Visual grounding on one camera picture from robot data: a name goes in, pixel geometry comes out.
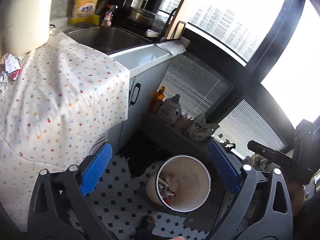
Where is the aluminium foil ball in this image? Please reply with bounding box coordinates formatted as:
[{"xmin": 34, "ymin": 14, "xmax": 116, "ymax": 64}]
[{"xmin": 0, "ymin": 71, "xmax": 9, "ymax": 92}]

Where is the white round trash bin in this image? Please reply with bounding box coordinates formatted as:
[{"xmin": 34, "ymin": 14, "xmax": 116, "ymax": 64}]
[{"xmin": 146, "ymin": 155, "xmax": 211, "ymax": 213}]

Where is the grey kitchen cabinet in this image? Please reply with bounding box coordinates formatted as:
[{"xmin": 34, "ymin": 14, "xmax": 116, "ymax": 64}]
[{"xmin": 107, "ymin": 45, "xmax": 173, "ymax": 154}]

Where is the person's right hand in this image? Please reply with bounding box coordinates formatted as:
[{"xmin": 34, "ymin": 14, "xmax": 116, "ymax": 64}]
[{"xmin": 286, "ymin": 180, "xmax": 305, "ymax": 216}]

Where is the detergent refill pouch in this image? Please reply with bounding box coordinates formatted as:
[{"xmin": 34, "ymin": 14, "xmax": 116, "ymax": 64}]
[{"xmin": 188, "ymin": 114, "xmax": 220, "ymax": 141}]

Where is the person's sandalled foot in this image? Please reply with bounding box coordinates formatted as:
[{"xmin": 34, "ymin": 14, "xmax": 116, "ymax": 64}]
[{"xmin": 135, "ymin": 216, "xmax": 185, "ymax": 240}]

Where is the floral white tablecloth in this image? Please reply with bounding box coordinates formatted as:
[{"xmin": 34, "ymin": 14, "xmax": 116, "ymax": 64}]
[{"xmin": 1, "ymin": 30, "xmax": 130, "ymax": 231}]

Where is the white detergent jug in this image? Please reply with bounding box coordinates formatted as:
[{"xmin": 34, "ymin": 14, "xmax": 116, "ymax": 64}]
[{"xmin": 157, "ymin": 94, "xmax": 181, "ymax": 125}]

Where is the orange bottle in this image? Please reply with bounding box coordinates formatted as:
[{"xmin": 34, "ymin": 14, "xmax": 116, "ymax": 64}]
[{"xmin": 148, "ymin": 86, "xmax": 165, "ymax": 113}]

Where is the red white crushed carton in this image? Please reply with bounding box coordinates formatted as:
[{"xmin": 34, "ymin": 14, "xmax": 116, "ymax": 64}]
[{"xmin": 10, "ymin": 67, "xmax": 22, "ymax": 80}]

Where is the white folded cloth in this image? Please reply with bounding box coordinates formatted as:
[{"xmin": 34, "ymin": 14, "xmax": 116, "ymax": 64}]
[{"xmin": 155, "ymin": 41, "xmax": 186, "ymax": 56}]

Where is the crumpled white printed wrapper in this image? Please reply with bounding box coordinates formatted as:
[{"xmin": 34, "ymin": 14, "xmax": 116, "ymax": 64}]
[{"xmin": 4, "ymin": 54, "xmax": 21, "ymax": 74}]

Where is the stainless steel sink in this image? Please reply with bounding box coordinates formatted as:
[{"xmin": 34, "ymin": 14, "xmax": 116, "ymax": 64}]
[{"xmin": 64, "ymin": 27, "xmax": 151, "ymax": 55}]

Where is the crumpled brown paper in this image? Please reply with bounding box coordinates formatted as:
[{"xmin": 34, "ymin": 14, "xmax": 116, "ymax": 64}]
[{"xmin": 0, "ymin": 53, "xmax": 7, "ymax": 67}]

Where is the wooden cutting board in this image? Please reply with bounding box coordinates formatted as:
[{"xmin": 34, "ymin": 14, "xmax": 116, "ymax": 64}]
[{"xmin": 164, "ymin": 0, "xmax": 198, "ymax": 40}]

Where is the small pink bottle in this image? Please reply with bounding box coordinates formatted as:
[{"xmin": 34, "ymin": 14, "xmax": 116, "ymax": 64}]
[{"xmin": 101, "ymin": 5, "xmax": 118, "ymax": 27}]

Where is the black dish rack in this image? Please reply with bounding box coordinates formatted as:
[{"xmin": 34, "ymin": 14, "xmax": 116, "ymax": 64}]
[{"xmin": 120, "ymin": 0, "xmax": 185, "ymax": 41}]

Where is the cream air fryer appliance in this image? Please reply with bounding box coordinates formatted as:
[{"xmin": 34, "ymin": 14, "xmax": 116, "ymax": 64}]
[{"xmin": 5, "ymin": 0, "xmax": 52, "ymax": 57}]

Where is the yellow dish soap bottle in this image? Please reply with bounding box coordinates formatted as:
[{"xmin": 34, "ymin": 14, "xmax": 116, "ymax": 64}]
[{"xmin": 71, "ymin": 0, "xmax": 100, "ymax": 26}]

